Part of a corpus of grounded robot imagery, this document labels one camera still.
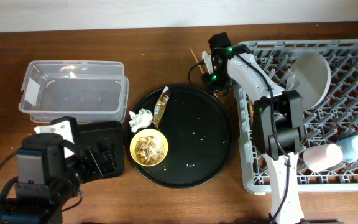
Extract yellow bowl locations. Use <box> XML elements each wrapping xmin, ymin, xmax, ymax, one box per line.
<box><xmin>130</xmin><ymin>129</ymin><xmax>169</xmax><ymax>167</ymax></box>

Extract grey round plate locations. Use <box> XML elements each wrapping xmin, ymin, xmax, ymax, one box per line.
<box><xmin>286</xmin><ymin>52</ymin><xmax>331</xmax><ymax>110</ymax></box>

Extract pink cup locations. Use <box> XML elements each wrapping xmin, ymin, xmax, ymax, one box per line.
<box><xmin>303</xmin><ymin>144</ymin><xmax>343</xmax><ymax>172</ymax></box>

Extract blue cup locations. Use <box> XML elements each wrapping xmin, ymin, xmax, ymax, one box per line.
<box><xmin>336</xmin><ymin>135</ymin><xmax>358</xmax><ymax>163</ymax></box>

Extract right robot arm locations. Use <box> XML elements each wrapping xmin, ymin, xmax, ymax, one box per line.
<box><xmin>202</xmin><ymin>32</ymin><xmax>305</xmax><ymax>223</ymax></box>

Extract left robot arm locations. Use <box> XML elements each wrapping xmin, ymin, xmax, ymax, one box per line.
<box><xmin>0</xmin><ymin>116</ymin><xmax>122</xmax><ymax>223</ymax></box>

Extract grey dishwasher rack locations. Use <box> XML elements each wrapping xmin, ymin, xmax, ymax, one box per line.
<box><xmin>247</xmin><ymin>39</ymin><xmax>358</xmax><ymax>192</ymax></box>

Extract black rectangular tray bin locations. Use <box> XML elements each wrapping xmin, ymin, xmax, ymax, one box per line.
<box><xmin>73</xmin><ymin>121</ymin><xmax>124</xmax><ymax>177</ymax></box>

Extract round black serving tray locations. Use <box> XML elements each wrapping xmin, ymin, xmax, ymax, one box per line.
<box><xmin>132</xmin><ymin>84</ymin><xmax>234</xmax><ymax>189</ymax></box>

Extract food scraps in bowl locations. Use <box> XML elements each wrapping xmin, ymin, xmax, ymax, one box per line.
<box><xmin>135</xmin><ymin>136</ymin><xmax>165</xmax><ymax>165</ymax></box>

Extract gold snack wrapper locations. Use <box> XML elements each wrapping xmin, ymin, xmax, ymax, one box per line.
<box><xmin>152</xmin><ymin>86</ymin><xmax>171</xmax><ymax>129</ymax></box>

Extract crumpled white napkin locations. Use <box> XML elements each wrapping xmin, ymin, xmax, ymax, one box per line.
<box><xmin>129</xmin><ymin>109</ymin><xmax>153</xmax><ymax>133</ymax></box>

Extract clear plastic bin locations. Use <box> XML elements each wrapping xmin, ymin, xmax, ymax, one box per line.
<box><xmin>19</xmin><ymin>60</ymin><xmax>129</xmax><ymax>123</ymax></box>

